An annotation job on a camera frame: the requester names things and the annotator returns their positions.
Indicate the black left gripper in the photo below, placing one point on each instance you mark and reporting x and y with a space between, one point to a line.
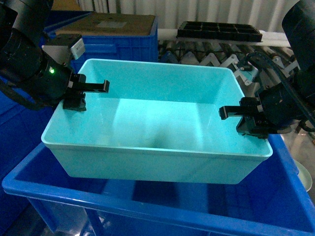
51 80

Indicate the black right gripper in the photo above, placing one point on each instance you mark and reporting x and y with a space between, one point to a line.
273 112

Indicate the teal plastic bin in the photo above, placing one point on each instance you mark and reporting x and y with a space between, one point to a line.
158 122

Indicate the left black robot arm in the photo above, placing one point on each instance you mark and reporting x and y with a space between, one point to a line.
22 25

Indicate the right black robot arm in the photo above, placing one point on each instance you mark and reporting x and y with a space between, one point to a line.
299 27

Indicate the blue crate with cardboard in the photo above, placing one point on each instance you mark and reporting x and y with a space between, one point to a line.
134 48

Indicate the grey roller conveyor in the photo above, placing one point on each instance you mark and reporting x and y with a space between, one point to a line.
223 54

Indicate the blue crate on left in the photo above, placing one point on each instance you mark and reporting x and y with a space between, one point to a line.
20 133

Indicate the brown cardboard sheet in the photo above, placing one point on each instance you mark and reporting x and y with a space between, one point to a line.
110 24

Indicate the pale round plate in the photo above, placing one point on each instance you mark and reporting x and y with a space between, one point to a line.
304 176

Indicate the large blue plastic crate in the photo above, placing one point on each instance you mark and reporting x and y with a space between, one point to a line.
270 201

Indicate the black compartment tray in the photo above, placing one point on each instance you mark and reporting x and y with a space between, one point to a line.
219 31

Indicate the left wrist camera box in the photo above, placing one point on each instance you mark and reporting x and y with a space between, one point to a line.
64 48

